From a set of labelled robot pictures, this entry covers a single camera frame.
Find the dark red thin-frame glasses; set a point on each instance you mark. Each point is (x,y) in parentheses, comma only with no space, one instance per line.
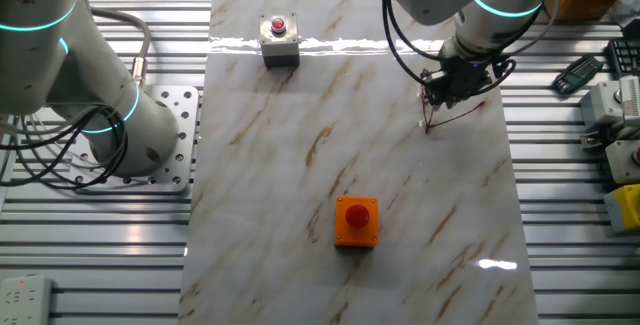
(450,121)

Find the small silver metal device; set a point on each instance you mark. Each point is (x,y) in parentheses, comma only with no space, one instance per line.
(591,141)

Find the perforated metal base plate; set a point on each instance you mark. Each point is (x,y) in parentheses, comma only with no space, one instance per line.
(185,130)

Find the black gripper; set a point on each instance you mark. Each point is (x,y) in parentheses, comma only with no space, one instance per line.
(462,77)

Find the black keyboard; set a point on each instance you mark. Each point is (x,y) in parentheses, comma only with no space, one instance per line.
(625,57)

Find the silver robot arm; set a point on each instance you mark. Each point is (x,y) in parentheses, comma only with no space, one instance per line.
(45,50)

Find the yellow box with green button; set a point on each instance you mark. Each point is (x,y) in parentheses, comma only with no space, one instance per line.
(625,207)

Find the silver ribbed camera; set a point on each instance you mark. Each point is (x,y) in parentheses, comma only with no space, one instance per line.
(631,100)

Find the marble pattern table mat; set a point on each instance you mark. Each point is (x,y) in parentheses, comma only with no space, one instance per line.
(325,140)

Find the orange red pushbutton box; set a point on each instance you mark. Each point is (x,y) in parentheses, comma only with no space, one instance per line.
(357,215)

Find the white power strip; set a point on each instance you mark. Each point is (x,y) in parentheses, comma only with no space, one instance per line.
(25,300)

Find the grey red pushbutton box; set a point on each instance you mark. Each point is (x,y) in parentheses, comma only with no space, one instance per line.
(622,165)
(278,40)

